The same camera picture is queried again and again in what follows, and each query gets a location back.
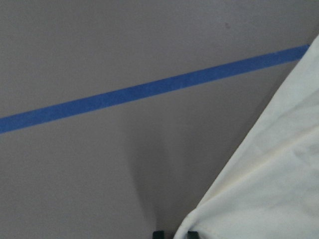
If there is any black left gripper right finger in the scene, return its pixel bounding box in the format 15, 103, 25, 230
187, 231, 199, 239

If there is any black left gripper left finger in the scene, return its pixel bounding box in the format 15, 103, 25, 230
152, 231, 164, 239

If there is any beige long sleeve printed shirt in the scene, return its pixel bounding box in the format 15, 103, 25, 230
175, 39, 319, 239

